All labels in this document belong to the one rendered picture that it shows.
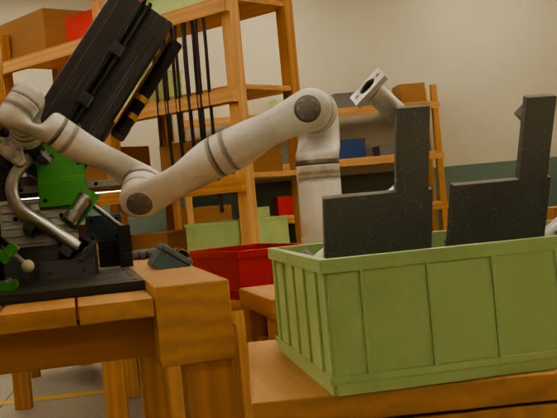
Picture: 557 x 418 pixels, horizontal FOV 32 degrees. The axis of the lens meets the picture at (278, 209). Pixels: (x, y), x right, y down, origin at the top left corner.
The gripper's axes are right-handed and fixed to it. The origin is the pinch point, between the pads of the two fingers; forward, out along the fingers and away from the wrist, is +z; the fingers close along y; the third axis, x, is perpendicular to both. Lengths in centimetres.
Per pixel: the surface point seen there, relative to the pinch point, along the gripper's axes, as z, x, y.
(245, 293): -24, 0, -61
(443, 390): -108, 14, -88
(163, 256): -4.5, 0.6, -40.6
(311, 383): -98, 22, -75
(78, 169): 3.9, -5.1, -10.0
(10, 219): 5.3, 14.5, -5.6
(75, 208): 0.3, 3.7, -16.5
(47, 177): 3.9, 1.3, -5.8
